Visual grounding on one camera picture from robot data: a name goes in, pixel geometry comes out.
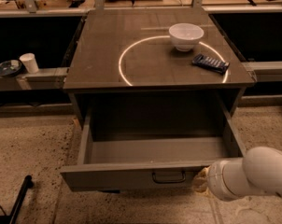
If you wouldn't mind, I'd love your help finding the dark blue snack packet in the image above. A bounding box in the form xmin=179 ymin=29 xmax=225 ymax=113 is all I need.
xmin=192 ymin=54 xmax=230 ymax=75

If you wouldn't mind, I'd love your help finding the dark grey drawer cabinet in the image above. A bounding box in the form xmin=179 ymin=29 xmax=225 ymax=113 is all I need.
xmin=63 ymin=7 xmax=254 ymax=121

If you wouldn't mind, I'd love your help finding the white ceramic bowl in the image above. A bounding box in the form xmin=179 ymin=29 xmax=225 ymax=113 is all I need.
xmin=169 ymin=23 xmax=204 ymax=51

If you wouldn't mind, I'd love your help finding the grey top drawer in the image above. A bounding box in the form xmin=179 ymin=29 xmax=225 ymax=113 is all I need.
xmin=61 ymin=105 xmax=246 ymax=191

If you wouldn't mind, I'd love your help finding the black stand leg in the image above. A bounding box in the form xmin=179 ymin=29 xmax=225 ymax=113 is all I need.
xmin=0 ymin=175 xmax=34 ymax=224

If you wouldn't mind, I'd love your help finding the white paper cup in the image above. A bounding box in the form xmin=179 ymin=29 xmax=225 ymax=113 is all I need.
xmin=20 ymin=53 xmax=39 ymax=74

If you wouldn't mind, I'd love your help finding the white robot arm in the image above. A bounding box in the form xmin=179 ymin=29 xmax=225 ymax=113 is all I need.
xmin=192 ymin=147 xmax=282 ymax=202

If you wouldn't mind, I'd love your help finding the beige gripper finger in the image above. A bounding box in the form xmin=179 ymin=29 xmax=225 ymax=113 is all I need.
xmin=192 ymin=167 xmax=209 ymax=196

